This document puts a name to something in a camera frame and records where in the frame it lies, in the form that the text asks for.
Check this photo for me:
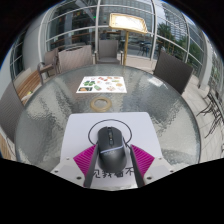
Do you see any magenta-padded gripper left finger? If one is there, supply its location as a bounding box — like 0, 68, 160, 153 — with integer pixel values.
49, 143, 100, 188

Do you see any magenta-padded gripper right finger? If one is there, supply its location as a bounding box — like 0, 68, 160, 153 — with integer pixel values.
128, 144, 174, 188

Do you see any black computer mouse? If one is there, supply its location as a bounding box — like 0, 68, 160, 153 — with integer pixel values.
97, 126, 128, 174

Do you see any white mouse pad with drawing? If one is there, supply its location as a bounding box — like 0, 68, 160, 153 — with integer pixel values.
59, 112, 163, 188

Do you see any colourful picture menu card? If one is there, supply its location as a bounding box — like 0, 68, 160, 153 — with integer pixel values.
76, 75, 128, 94

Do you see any group of metal patio furniture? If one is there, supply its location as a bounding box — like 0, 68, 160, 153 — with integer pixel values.
196, 86, 224, 138

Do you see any grey wicker chair back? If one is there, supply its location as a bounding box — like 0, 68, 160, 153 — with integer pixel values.
0, 89, 26, 143

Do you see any dark brown wicker chair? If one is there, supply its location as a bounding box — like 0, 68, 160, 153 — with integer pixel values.
153, 50, 194, 96

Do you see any brown wicker armchair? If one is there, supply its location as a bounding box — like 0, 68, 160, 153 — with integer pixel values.
37, 48, 60, 84

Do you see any grey wicker armchair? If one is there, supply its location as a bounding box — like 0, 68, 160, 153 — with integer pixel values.
94, 39, 124, 65

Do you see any golden menu display stand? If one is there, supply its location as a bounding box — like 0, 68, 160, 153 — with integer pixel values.
108, 13, 149, 67

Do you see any tan tape ring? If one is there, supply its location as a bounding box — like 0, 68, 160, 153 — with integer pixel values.
90, 97, 112, 113

